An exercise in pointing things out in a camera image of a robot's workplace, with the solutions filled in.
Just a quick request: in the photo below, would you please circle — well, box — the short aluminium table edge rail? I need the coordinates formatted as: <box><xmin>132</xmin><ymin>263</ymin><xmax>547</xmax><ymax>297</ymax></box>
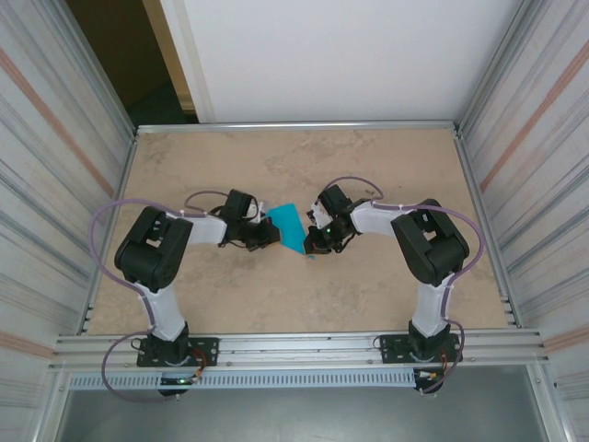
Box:
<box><xmin>81</xmin><ymin>131</ymin><xmax>140</xmax><ymax>333</ymax></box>
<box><xmin>453</xmin><ymin>128</ymin><xmax>521</xmax><ymax>329</ymax></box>

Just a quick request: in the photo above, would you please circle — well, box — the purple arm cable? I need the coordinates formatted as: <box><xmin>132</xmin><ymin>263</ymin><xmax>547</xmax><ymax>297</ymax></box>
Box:
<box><xmin>321</xmin><ymin>177</ymin><xmax>487</xmax><ymax>396</ymax></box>
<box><xmin>89</xmin><ymin>190</ymin><xmax>231</xmax><ymax>404</ymax></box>

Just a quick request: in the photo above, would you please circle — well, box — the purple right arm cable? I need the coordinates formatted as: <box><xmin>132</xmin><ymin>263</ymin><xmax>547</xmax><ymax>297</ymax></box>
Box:
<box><xmin>321</xmin><ymin>177</ymin><xmax>487</xmax><ymax>396</ymax></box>

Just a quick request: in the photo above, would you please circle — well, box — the grey metal sheet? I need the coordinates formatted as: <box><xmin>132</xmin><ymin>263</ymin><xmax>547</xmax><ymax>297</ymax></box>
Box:
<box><xmin>54</xmin><ymin>389</ymin><xmax>551</xmax><ymax>442</ymax></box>

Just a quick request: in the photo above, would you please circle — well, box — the wide aluminium mounting rail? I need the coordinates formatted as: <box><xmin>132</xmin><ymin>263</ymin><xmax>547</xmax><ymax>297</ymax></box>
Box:
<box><xmin>52</xmin><ymin>327</ymin><xmax>551</xmax><ymax>371</ymax></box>

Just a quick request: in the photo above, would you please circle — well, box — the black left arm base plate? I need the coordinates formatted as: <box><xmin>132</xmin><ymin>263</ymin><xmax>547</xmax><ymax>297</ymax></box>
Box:
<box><xmin>136</xmin><ymin>337</ymin><xmax>220</xmax><ymax>368</ymax></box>

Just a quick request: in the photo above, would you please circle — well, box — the grey slotted cable duct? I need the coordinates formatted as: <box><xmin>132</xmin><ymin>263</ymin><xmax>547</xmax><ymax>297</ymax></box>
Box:
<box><xmin>67</xmin><ymin>370</ymin><xmax>418</xmax><ymax>391</ymax></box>

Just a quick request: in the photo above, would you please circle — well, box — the aluminium upright post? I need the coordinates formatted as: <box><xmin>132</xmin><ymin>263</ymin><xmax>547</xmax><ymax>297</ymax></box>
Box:
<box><xmin>457</xmin><ymin>0</ymin><xmax>542</xmax><ymax>133</ymax></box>
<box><xmin>59</xmin><ymin>0</ymin><xmax>139</xmax><ymax>139</ymax></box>

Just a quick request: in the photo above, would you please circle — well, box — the teal cloth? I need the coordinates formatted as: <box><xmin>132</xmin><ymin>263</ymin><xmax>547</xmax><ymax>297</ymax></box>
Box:
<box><xmin>266</xmin><ymin>202</ymin><xmax>319</xmax><ymax>262</ymax></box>

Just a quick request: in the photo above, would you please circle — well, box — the long aluminium table edge rail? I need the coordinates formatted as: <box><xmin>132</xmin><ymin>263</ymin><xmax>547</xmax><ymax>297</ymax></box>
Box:
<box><xmin>134</xmin><ymin>120</ymin><xmax>463</xmax><ymax>137</ymax></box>

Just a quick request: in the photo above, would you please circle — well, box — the white door frame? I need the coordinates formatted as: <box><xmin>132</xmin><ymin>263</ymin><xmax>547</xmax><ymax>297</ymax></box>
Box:
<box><xmin>158</xmin><ymin>0</ymin><xmax>217</xmax><ymax>124</ymax></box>

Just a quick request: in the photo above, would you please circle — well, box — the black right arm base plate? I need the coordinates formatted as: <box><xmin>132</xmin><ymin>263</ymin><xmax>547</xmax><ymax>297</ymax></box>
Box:
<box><xmin>377</xmin><ymin>333</ymin><xmax>462</xmax><ymax>365</ymax></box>

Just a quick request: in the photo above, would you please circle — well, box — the beige door edge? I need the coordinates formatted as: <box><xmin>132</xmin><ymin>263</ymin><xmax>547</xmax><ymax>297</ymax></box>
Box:
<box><xmin>141</xmin><ymin>0</ymin><xmax>197</xmax><ymax>114</ymax></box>

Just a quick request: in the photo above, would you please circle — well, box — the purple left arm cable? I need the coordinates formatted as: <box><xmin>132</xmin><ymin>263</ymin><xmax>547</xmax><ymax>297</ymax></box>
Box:
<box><xmin>89</xmin><ymin>190</ymin><xmax>231</xmax><ymax>404</ymax></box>

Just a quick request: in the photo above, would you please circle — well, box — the aluminium frame leg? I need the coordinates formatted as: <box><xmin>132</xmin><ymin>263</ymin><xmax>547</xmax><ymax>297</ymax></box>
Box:
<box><xmin>34</xmin><ymin>367</ymin><xmax>70</xmax><ymax>442</ymax></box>
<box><xmin>528</xmin><ymin>366</ymin><xmax>570</xmax><ymax>442</ymax></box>

